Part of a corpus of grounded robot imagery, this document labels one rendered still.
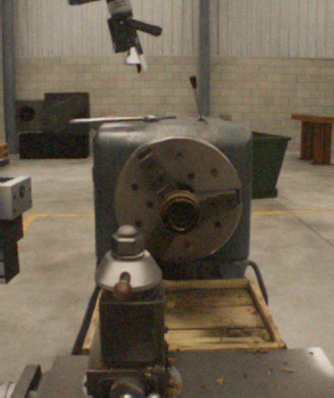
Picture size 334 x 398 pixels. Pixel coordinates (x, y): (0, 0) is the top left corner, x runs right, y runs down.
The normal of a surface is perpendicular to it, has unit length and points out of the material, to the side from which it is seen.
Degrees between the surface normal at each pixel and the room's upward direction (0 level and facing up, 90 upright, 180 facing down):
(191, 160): 90
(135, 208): 90
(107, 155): 90
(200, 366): 0
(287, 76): 90
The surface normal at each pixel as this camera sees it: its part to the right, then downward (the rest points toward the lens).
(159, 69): 0.05, 0.16
